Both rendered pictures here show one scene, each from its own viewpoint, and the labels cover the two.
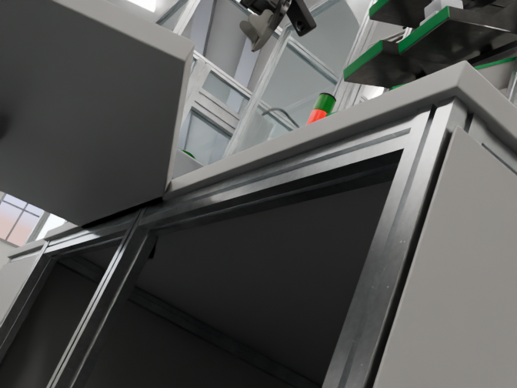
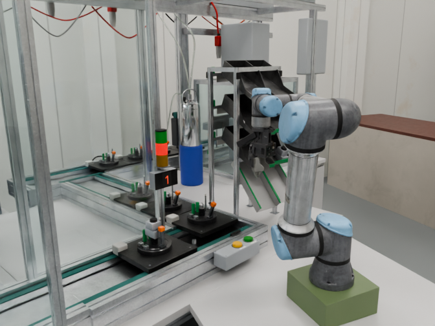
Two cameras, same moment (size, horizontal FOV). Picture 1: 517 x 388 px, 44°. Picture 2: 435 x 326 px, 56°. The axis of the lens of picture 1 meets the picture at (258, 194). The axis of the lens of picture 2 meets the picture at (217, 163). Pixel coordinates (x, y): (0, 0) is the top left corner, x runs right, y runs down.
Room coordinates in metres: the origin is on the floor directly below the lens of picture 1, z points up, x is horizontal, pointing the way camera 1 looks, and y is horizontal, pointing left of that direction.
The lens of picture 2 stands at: (1.85, 1.59, 1.70)
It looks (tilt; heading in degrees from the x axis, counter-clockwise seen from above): 14 degrees down; 249
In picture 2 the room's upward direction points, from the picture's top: 1 degrees counter-clockwise
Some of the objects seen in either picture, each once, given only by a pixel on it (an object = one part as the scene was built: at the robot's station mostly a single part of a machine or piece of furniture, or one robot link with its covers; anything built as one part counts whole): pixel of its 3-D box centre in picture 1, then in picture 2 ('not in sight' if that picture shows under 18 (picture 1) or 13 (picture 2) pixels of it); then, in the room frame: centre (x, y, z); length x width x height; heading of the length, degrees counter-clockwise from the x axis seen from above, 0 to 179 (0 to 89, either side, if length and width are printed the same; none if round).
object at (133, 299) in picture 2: not in sight; (193, 267); (1.42, 0.21, 0.91); 0.89 x 0.06 x 0.11; 25
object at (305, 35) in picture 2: not in sight; (310, 92); (-0.08, -1.28, 1.42); 0.30 x 0.09 x 1.13; 25
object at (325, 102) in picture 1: (323, 107); (160, 136); (1.46, -0.07, 1.38); 0.05 x 0.05 x 0.05
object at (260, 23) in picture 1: (258, 26); (263, 166); (1.08, 0.14, 1.27); 0.06 x 0.03 x 0.09; 115
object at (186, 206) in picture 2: not in sight; (167, 198); (1.37, -0.33, 1.01); 0.24 x 0.24 x 0.13; 25
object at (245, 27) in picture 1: (251, 31); (258, 167); (1.11, 0.15, 1.27); 0.06 x 0.03 x 0.09; 115
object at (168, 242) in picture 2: not in sight; (154, 245); (1.54, 0.10, 0.98); 0.14 x 0.14 x 0.02
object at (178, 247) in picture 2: not in sight; (155, 249); (1.54, 0.10, 0.96); 0.24 x 0.24 x 0.02; 25
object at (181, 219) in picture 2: not in sight; (201, 210); (1.27, -0.11, 1.01); 0.24 x 0.24 x 0.13; 25
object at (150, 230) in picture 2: not in sight; (152, 226); (1.55, 0.09, 1.06); 0.08 x 0.04 x 0.07; 115
